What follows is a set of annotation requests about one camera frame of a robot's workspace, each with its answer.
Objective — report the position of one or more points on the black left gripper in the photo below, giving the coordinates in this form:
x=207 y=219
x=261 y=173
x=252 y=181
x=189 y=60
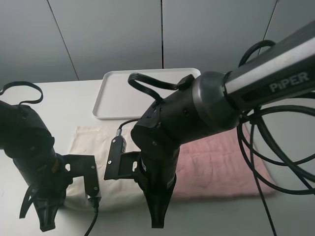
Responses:
x=48 y=186

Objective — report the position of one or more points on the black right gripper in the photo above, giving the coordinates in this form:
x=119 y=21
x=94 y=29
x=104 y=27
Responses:
x=157 y=194

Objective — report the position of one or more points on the cream white towel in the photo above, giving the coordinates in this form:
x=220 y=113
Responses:
x=115 y=194

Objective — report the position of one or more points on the pink towel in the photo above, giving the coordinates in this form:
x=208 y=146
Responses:
x=213 y=167

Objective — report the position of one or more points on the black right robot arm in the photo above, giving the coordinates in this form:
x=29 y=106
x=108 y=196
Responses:
x=209 y=104

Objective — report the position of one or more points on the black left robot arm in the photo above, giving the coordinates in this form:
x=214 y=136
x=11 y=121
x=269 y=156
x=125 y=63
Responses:
x=26 y=140

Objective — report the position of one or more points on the white plastic tray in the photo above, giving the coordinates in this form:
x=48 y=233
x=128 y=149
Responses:
x=116 y=99

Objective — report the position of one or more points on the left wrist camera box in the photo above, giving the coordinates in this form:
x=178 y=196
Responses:
x=91 y=180

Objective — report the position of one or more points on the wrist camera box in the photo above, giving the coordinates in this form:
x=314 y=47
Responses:
x=116 y=168
x=91 y=180

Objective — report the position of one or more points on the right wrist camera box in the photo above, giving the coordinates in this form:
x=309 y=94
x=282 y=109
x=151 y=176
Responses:
x=116 y=168

